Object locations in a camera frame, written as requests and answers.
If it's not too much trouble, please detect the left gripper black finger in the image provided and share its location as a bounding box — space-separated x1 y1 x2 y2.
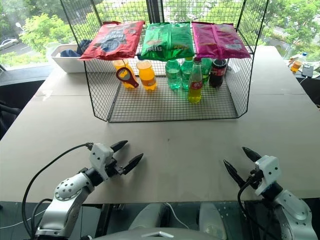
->
110 140 129 153
121 153 144 175

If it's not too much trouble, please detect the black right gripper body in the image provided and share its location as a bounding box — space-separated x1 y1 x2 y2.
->
244 169 263 190

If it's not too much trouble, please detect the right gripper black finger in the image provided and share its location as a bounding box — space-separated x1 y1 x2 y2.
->
241 146 262 164
223 159 247 188

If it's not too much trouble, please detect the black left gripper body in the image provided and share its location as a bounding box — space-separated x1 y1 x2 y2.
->
106 157 126 178

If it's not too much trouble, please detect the red bottle opener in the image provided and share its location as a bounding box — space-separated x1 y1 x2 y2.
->
115 65 139 89

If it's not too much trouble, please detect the orange soda plastic bottle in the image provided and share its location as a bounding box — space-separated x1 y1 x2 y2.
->
135 60 158 92
112 58 134 90

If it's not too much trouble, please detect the green soda plastic bottle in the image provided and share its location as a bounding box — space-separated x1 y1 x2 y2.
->
165 59 182 91
200 57 213 85
180 57 195 91

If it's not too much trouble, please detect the dark cola plastic bottle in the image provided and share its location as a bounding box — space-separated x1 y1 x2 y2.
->
208 58 228 89

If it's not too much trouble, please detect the glass bottle with yellow drink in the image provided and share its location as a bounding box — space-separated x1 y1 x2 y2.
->
187 57 203 105

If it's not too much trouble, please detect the small orange drink bottle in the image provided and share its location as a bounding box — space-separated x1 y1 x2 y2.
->
289 52 308 74

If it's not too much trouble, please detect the grey rounded shape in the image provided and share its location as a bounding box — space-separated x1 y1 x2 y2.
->
128 202 176 232
198 202 229 240

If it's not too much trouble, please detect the grey robot torso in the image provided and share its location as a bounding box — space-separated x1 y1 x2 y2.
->
94 226 226 240

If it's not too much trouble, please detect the white plastic bin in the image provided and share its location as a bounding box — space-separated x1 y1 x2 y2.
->
50 43 88 74

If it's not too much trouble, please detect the red chip bag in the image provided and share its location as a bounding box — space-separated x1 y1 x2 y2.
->
78 20 146 62

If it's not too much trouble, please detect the dark blue cloth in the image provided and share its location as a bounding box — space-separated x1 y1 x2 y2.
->
59 39 92 58

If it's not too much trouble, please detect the green chip bag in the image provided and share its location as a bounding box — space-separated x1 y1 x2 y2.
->
139 21 195 62

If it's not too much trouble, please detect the magenta chip bag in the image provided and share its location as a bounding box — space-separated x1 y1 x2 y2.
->
191 21 252 60

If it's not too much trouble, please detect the white parked car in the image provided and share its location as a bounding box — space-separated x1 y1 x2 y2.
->
0 37 20 50

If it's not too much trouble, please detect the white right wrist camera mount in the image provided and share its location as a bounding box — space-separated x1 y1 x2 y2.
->
254 155 280 196

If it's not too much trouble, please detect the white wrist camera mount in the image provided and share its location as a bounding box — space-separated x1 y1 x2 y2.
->
89 143 115 181
254 155 280 196

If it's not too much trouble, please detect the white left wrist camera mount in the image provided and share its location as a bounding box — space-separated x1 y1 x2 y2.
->
89 143 115 181

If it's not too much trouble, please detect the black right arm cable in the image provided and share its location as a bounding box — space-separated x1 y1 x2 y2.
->
237 174 277 240

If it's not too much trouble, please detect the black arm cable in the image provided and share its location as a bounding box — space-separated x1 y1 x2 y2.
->
237 174 277 240
21 142 95 240

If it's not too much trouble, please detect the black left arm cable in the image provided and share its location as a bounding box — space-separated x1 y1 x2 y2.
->
21 142 95 240

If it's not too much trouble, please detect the black wire mesh rack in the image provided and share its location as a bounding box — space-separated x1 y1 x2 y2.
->
59 0 270 123

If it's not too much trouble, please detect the thin white cable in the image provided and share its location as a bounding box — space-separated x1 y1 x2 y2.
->
163 202 192 230

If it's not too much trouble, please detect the dark phone with white cable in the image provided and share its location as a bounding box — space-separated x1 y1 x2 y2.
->
296 63 315 85

